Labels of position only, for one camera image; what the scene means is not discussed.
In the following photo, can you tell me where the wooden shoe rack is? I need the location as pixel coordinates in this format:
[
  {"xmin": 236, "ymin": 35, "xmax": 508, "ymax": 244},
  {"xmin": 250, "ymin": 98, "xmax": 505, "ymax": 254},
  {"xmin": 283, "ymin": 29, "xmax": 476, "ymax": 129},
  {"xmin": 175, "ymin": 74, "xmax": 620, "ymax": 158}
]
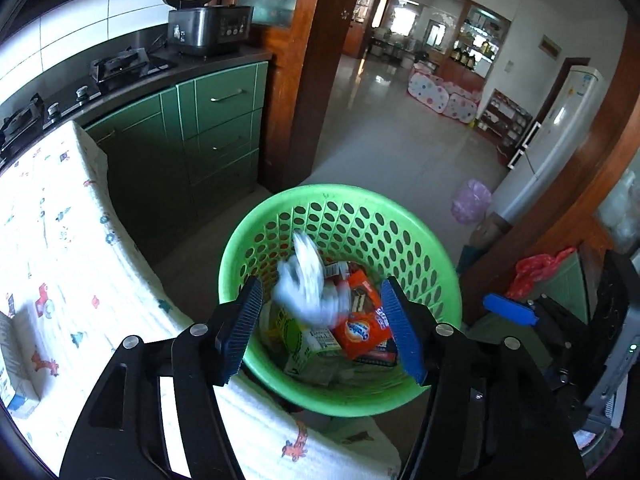
[{"xmin": 480, "ymin": 89, "xmax": 533, "ymax": 168}]

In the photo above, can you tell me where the silver black kitchen appliance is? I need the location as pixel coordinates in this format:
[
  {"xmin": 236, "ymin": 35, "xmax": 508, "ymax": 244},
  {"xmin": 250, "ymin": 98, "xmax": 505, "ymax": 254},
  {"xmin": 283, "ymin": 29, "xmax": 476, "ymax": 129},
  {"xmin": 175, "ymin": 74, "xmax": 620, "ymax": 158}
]
[{"xmin": 167, "ymin": 5, "xmax": 253, "ymax": 57}]

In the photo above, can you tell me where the polka dot play tent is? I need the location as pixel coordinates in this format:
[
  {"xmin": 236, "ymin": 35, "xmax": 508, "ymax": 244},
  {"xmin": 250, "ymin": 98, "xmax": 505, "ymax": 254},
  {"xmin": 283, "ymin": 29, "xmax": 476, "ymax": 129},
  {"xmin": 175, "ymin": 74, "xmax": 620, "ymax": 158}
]
[{"xmin": 407, "ymin": 62, "xmax": 482, "ymax": 123}]

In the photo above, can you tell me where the wooden door frame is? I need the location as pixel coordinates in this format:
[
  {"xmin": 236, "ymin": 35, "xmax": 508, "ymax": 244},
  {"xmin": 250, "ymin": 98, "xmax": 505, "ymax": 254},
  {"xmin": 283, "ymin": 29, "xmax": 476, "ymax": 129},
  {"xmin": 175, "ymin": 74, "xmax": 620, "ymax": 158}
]
[
  {"xmin": 485, "ymin": 10, "xmax": 640, "ymax": 281},
  {"xmin": 255, "ymin": 0, "xmax": 368, "ymax": 193}
]

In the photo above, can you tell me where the green kitchen cabinet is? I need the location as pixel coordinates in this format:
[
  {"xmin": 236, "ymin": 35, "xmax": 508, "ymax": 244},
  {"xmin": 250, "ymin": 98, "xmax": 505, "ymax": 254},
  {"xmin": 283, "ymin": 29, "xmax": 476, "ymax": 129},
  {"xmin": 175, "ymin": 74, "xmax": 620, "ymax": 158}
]
[{"xmin": 82, "ymin": 60, "xmax": 271, "ymax": 266}]

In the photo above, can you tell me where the white standing air conditioner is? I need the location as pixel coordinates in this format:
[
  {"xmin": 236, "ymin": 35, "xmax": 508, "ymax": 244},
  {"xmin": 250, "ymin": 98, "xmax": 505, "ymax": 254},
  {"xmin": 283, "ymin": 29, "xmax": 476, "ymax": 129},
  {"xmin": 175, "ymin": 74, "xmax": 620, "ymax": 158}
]
[{"xmin": 492, "ymin": 66, "xmax": 606, "ymax": 223}]

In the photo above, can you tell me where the green white carton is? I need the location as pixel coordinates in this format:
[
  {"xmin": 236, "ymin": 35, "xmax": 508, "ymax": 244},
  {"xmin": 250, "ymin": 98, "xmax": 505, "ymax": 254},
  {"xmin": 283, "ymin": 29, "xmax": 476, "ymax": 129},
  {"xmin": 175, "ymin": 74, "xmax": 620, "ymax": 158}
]
[{"xmin": 272, "ymin": 305, "xmax": 341, "ymax": 376}]

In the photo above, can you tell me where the green plastic basket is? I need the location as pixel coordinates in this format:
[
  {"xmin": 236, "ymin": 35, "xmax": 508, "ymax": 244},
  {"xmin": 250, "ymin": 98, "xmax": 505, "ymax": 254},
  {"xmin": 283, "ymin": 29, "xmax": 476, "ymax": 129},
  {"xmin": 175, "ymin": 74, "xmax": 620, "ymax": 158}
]
[{"xmin": 218, "ymin": 183, "xmax": 463, "ymax": 418}]

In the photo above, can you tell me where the white blue milk carton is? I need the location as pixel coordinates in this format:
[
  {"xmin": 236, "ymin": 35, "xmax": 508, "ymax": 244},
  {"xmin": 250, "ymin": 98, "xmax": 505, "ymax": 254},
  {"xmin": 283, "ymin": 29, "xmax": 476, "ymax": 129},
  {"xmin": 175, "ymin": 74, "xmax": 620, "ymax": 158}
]
[{"xmin": 0, "ymin": 310, "xmax": 41, "ymax": 418}]

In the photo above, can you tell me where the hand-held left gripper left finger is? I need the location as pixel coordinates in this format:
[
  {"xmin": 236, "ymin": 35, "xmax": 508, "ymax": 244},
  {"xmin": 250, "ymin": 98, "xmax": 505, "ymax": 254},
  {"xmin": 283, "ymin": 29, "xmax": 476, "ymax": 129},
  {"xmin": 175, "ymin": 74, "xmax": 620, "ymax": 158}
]
[{"xmin": 59, "ymin": 276, "xmax": 265, "ymax": 480}]

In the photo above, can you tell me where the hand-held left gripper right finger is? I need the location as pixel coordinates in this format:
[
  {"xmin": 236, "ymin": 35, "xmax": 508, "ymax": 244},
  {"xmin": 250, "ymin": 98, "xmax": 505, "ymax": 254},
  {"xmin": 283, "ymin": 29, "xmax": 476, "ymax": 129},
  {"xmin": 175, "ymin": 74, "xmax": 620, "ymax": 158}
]
[{"xmin": 380, "ymin": 276, "xmax": 587, "ymax": 480}]

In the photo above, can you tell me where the wooden display cabinet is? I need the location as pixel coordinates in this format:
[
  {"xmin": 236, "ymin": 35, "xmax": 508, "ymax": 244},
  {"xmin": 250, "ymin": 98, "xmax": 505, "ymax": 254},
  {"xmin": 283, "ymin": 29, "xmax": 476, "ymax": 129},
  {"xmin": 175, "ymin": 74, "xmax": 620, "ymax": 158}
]
[{"xmin": 435, "ymin": 0, "xmax": 511, "ymax": 81}]

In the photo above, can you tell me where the black gas stove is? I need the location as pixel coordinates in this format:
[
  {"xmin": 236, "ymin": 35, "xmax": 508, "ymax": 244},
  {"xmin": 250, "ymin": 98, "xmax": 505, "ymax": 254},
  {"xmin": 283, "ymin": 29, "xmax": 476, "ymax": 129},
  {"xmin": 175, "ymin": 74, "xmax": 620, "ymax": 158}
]
[{"xmin": 0, "ymin": 47, "xmax": 178, "ymax": 166}]

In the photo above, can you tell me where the red plastic bag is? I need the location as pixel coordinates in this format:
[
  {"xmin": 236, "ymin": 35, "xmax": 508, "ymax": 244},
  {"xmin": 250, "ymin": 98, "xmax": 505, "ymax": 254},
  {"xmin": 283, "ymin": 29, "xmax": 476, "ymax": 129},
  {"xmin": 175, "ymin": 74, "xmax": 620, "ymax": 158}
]
[{"xmin": 506, "ymin": 246, "xmax": 578, "ymax": 301}]

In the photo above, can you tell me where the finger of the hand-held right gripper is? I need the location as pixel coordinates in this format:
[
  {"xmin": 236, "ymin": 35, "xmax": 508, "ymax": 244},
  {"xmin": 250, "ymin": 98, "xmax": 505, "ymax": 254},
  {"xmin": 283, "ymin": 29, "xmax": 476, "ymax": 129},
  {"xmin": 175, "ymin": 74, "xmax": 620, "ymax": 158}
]
[{"xmin": 482, "ymin": 292, "xmax": 590, "ymax": 358}]

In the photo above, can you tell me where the white paper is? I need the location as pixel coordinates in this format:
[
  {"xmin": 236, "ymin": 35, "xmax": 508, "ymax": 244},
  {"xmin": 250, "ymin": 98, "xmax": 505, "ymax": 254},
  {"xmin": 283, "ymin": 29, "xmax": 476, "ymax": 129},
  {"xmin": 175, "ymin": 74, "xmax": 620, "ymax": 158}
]
[{"xmin": 275, "ymin": 230, "xmax": 351, "ymax": 328}]

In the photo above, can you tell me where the orange packet blue emblem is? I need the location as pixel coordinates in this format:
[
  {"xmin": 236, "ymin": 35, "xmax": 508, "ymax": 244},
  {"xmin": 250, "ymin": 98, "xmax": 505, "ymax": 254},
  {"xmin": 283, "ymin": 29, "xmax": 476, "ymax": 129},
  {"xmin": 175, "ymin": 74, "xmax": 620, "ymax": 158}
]
[{"xmin": 331, "ymin": 305, "xmax": 396, "ymax": 361}]

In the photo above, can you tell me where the pink plastic bag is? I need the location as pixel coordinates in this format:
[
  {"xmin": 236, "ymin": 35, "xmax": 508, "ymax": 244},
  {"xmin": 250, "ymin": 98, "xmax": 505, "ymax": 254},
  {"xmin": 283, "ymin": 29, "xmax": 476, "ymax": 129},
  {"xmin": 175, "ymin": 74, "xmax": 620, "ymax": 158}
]
[{"xmin": 451, "ymin": 178, "xmax": 493, "ymax": 224}]

